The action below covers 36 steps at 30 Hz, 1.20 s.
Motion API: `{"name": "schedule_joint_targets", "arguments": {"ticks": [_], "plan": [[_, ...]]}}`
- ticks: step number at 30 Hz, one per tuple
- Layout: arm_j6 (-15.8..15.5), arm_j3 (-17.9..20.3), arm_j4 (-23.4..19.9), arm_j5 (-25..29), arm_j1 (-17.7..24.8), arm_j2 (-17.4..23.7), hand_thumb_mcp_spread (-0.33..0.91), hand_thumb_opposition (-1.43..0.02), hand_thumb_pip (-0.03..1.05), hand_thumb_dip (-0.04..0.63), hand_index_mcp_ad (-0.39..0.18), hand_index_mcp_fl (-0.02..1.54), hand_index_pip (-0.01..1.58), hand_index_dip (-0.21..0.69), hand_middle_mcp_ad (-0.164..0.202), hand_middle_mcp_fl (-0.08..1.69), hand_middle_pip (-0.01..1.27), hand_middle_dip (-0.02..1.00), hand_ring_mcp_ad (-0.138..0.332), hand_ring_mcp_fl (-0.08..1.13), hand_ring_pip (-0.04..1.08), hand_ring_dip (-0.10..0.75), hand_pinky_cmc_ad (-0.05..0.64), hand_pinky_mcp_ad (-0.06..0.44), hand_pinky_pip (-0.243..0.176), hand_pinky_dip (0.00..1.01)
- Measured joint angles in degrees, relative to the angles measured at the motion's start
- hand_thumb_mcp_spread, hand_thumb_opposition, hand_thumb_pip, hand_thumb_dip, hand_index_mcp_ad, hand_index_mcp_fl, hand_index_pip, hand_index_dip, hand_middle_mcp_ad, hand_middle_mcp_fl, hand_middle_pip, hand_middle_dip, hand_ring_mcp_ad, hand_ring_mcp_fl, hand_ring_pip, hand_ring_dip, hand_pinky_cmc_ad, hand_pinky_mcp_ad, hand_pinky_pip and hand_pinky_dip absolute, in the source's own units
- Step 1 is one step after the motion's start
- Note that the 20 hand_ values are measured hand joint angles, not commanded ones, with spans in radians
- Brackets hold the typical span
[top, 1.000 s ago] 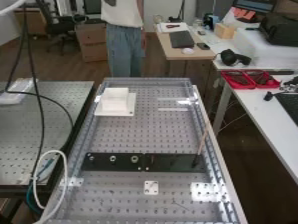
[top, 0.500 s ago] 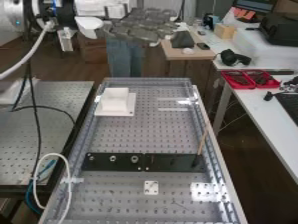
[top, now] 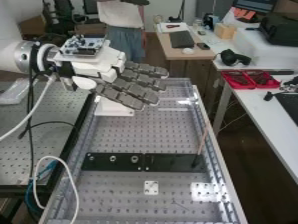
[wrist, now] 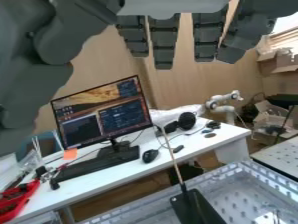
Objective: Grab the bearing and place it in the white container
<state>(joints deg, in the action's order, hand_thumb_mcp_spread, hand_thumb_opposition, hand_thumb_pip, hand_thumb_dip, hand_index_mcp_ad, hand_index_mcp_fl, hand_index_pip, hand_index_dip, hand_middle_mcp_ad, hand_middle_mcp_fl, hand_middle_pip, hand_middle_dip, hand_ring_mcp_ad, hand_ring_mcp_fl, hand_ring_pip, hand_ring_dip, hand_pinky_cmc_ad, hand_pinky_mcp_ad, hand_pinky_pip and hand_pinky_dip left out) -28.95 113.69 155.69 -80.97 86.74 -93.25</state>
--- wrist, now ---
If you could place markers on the thin stick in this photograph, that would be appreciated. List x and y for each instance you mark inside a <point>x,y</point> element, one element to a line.
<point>173,160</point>

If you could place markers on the black headphones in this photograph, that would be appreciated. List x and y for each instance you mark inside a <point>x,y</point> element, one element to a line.
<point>186,120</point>

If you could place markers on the computer screen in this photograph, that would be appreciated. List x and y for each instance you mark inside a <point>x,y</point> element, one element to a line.
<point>101,111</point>

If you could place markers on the cardboard box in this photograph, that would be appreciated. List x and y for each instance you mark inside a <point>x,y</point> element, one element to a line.
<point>280,61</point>

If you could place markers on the black plate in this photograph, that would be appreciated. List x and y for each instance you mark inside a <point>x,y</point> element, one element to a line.
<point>200,208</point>

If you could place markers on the small white jointed device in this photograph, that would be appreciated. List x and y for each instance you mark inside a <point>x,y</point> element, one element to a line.
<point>221,101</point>

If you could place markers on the black mouse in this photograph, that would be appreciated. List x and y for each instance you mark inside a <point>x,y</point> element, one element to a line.
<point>151,156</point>

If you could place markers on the red tray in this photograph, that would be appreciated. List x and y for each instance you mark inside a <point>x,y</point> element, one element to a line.
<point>15,198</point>

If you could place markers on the clear box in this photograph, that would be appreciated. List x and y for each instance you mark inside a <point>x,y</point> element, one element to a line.
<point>248,186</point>

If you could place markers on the orange sticky note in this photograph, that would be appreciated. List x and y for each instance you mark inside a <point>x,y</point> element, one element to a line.
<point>69,154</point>

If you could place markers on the black keyboard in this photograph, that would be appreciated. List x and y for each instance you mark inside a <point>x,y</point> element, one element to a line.
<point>95,163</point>

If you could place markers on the white desk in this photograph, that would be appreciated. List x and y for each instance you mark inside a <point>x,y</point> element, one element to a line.
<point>133,173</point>

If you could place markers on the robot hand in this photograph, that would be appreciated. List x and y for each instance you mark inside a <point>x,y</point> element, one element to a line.
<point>31,66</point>

